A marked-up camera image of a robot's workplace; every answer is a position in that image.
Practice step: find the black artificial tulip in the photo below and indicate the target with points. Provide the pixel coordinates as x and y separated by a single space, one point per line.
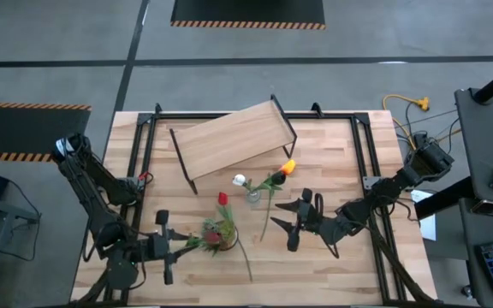
277 178

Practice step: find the red artificial tulip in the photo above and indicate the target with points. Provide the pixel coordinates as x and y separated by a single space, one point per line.
223 199

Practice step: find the black aluminium table frame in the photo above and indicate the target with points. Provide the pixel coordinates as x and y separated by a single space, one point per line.
178 115

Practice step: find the wooden shelf black legs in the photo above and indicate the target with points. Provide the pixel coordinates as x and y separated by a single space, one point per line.
229 139

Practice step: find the clear ribbed glass vase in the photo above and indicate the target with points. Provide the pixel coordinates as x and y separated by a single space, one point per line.
253 197

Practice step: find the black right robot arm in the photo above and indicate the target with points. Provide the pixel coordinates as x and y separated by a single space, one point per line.
400 179

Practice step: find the orange yellow artificial tulip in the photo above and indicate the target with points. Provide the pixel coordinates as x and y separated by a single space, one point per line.
289 167

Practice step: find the succulents in black bowl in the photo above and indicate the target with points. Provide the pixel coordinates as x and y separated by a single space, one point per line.
225 231

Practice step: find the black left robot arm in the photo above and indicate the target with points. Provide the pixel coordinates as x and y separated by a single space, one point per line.
88 192

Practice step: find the red plug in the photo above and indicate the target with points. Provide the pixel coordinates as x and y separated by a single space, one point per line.
144 175

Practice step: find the black computer mouse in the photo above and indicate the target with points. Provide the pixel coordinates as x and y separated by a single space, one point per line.
467 291

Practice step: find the black side desk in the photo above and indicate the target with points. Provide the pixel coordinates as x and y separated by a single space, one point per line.
486 137

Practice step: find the black hazard-striped floor mat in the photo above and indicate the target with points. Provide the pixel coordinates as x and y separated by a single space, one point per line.
246 10
24 132

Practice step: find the maroon artificial tulip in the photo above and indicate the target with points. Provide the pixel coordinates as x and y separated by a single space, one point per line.
212 238

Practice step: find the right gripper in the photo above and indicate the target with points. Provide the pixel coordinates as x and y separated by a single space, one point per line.
308 216

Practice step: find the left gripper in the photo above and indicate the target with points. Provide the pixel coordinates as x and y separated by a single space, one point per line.
161 248

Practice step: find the white paper sheet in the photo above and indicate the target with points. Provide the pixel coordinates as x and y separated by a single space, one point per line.
428 222

